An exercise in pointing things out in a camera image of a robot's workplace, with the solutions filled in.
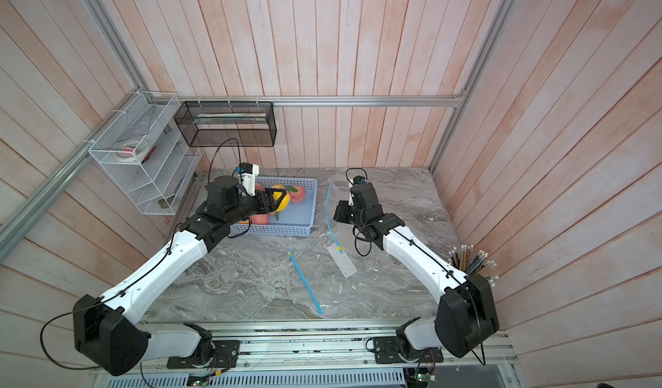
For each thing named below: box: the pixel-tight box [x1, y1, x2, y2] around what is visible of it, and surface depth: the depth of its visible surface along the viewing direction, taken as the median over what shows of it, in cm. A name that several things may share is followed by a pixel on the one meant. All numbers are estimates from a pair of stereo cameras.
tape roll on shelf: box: [113, 139, 139, 163], surface depth 75 cm
